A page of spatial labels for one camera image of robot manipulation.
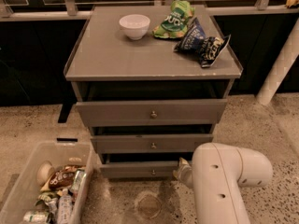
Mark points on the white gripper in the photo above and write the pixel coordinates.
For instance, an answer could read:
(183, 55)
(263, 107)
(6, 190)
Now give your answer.
(186, 174)

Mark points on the grey bottom drawer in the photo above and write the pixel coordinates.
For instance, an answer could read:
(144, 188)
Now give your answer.
(135, 165)

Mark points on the grey drawer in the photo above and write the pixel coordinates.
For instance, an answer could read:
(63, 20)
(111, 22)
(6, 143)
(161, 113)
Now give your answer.
(135, 165)
(159, 112)
(115, 144)

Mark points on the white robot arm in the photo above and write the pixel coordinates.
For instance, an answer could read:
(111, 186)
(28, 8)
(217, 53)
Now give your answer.
(216, 174)

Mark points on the grey middle drawer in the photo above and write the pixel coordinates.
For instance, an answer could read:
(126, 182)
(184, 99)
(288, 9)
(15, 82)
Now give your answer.
(115, 144)

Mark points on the grey drawer cabinet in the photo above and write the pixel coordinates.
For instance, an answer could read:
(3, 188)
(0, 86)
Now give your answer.
(108, 66)

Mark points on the grey top drawer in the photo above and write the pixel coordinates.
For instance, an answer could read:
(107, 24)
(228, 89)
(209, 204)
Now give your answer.
(159, 112)

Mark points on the round floor drain cover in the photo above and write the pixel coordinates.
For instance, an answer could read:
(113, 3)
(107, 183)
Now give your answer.
(148, 205)

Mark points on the green soda can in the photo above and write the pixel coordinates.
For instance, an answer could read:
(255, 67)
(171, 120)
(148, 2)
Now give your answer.
(79, 177)

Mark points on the brown snack bag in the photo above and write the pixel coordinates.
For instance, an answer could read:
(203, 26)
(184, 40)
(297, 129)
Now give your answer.
(62, 178)

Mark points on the clear plastic water bottle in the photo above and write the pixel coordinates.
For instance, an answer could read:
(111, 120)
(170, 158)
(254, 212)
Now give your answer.
(64, 208)

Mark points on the black chip bag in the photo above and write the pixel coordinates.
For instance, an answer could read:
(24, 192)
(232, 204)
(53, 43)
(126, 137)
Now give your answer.
(211, 48)

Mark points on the blue chip bag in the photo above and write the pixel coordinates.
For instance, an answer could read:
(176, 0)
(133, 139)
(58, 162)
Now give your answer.
(193, 39)

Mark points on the clear plastic storage bin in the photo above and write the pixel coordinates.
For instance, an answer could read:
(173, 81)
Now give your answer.
(23, 195)

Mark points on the green snack packet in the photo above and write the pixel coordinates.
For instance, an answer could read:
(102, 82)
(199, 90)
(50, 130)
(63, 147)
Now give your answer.
(45, 197)

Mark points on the green chip bag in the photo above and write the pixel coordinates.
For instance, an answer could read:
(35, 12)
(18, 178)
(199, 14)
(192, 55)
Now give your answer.
(174, 26)

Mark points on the white ceramic bowl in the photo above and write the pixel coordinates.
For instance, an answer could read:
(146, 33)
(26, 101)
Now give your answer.
(134, 26)

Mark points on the silver can in bin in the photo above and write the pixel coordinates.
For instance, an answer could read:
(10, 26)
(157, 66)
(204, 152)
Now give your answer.
(42, 217)

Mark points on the white diagonal pillar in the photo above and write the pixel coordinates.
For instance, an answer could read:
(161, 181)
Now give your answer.
(281, 67)

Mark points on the metal window railing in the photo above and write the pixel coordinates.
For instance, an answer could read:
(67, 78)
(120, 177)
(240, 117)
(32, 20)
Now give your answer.
(78, 3)

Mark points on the yellow object on ledge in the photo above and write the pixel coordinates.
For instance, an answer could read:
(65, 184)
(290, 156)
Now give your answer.
(291, 3)

